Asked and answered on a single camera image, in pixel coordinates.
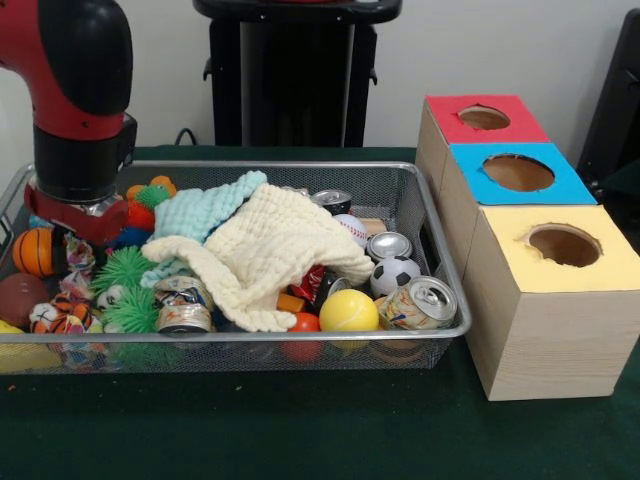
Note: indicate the dark green tablecloth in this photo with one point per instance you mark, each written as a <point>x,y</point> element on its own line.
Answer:
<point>625,185</point>
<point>300,425</point>

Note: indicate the colourful polka-dot cloth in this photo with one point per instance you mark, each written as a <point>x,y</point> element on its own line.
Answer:
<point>80,262</point>

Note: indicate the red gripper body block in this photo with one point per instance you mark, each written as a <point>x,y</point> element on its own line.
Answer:
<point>100,225</point>

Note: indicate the printed drink can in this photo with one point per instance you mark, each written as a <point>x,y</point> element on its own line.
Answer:
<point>420,302</point>

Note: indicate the black and white soccer ball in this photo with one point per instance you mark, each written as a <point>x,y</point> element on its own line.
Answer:
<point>395,276</point>

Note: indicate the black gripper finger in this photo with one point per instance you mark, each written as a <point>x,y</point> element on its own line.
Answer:
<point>59,250</point>

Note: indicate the light blue knitted cloth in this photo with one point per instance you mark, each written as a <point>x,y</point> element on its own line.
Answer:
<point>200,210</point>

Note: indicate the cream knitted cloth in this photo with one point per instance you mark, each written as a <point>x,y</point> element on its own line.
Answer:
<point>270,240</point>

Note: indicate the brown mini football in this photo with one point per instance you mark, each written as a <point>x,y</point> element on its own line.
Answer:
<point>20,300</point>

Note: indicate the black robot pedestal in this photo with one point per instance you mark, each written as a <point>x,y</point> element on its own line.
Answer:
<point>290,90</point>

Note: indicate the shallow mesh bin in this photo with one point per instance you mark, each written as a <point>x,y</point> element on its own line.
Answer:
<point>225,355</point>

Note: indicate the yellow tennis ball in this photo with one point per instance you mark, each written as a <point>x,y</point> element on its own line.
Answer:
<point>349,311</point>

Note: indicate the silver drink can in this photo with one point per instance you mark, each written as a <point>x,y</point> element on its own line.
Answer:
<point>389,245</point>

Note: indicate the small red ball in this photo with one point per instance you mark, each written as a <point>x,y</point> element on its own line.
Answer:
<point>305,322</point>

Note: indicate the black upright panel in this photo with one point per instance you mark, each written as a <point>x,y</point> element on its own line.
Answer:
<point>615,100</point>

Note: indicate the orange mini basketball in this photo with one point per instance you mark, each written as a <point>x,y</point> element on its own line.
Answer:
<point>31,252</point>

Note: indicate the wooden box with three holes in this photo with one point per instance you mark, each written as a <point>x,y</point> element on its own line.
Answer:
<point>550,340</point>

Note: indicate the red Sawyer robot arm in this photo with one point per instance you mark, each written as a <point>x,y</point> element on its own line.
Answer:
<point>75,90</point>

